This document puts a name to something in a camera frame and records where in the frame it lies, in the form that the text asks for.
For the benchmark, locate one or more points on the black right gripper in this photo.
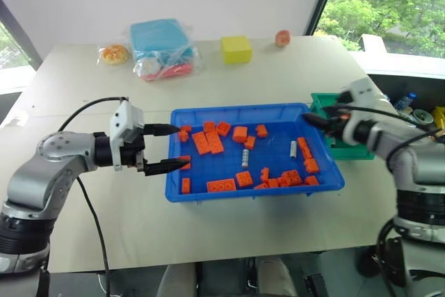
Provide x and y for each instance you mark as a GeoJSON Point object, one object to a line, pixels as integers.
{"type": "Point", "coordinates": [336, 126]}

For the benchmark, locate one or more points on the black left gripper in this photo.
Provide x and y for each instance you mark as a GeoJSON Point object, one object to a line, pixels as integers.
{"type": "Point", "coordinates": [133, 152]}

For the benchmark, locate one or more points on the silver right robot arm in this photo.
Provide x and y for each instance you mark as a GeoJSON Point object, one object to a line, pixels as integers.
{"type": "Point", "coordinates": [413, 168]}

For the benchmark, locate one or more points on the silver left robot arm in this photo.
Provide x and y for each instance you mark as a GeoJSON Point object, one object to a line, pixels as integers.
{"type": "Point", "coordinates": [41, 175]}

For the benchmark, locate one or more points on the green plastic bin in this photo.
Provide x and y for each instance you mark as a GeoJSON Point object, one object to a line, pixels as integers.
{"type": "Point", "coordinates": [351, 151]}

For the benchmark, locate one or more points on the blue plastic bin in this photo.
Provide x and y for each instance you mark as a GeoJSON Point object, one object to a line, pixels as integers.
{"type": "Point", "coordinates": [222, 165]}

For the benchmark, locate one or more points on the small orange toy brick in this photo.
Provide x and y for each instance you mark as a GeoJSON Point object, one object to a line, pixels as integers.
{"type": "Point", "coordinates": [209, 126]}
{"type": "Point", "coordinates": [273, 183]}
{"type": "Point", "coordinates": [186, 185]}
{"type": "Point", "coordinates": [240, 134]}
{"type": "Point", "coordinates": [261, 130]}
{"type": "Point", "coordinates": [311, 181]}
{"type": "Point", "coordinates": [244, 178]}
{"type": "Point", "coordinates": [249, 142]}
{"type": "Point", "coordinates": [292, 176]}
{"type": "Point", "coordinates": [311, 165]}
{"type": "Point", "coordinates": [223, 128]}
{"type": "Point", "coordinates": [187, 165]}
{"type": "Point", "coordinates": [265, 174]}
{"type": "Point", "coordinates": [261, 186]}
{"type": "Point", "coordinates": [282, 182]}
{"type": "Point", "coordinates": [184, 135]}

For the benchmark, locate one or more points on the long orange toy brick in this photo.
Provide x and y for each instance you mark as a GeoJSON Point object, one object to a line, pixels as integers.
{"type": "Point", "coordinates": [201, 144]}
{"type": "Point", "coordinates": [304, 147]}
{"type": "Point", "coordinates": [215, 143]}
{"type": "Point", "coordinates": [221, 185]}

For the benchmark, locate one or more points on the white cylindrical battery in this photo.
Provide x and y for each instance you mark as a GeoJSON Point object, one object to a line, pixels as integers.
{"type": "Point", "coordinates": [245, 158]}
{"type": "Point", "coordinates": [293, 149]}

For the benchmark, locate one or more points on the dark storage box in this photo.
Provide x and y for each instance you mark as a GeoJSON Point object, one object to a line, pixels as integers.
{"type": "Point", "coordinates": [393, 83]}

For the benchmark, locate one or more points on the clear plastic water bottle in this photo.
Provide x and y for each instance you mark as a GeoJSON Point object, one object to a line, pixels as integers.
{"type": "Point", "coordinates": [404, 100]}

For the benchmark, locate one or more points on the white outdoor ledge block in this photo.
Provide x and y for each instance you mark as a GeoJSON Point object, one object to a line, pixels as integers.
{"type": "Point", "coordinates": [373, 43]}

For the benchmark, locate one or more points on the pink peach fruit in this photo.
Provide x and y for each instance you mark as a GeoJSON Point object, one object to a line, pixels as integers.
{"type": "Point", "coordinates": [282, 38]}

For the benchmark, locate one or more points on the grey tape roll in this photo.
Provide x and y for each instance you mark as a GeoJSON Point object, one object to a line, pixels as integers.
{"type": "Point", "coordinates": [422, 116]}

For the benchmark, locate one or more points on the clear bag of cloths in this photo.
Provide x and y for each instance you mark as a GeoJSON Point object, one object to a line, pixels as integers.
{"type": "Point", "coordinates": [163, 50]}

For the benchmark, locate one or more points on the wrapped orange bread bun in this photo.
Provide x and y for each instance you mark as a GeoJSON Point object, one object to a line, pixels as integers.
{"type": "Point", "coordinates": [113, 54]}

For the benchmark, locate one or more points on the yellow box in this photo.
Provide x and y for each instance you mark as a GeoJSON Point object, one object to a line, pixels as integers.
{"type": "Point", "coordinates": [439, 116]}

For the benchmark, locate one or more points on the yellow cube block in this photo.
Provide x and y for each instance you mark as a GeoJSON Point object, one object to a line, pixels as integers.
{"type": "Point", "coordinates": [237, 49]}

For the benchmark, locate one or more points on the grey rounded shape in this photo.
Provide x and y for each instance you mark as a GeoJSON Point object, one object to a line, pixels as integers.
{"type": "Point", "coordinates": [177, 281]}
{"type": "Point", "coordinates": [276, 279]}

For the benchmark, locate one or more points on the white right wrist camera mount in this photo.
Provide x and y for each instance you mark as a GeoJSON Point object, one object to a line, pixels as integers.
{"type": "Point", "coordinates": [365, 90]}

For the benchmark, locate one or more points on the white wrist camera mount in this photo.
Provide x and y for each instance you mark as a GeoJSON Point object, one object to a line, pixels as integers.
{"type": "Point", "coordinates": [126, 119]}
{"type": "Point", "coordinates": [365, 90]}

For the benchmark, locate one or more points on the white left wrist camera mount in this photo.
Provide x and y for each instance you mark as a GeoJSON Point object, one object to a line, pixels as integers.
{"type": "Point", "coordinates": [126, 119]}

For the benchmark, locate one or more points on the grey window frame post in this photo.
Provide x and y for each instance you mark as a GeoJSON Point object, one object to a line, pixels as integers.
{"type": "Point", "coordinates": [17, 29]}

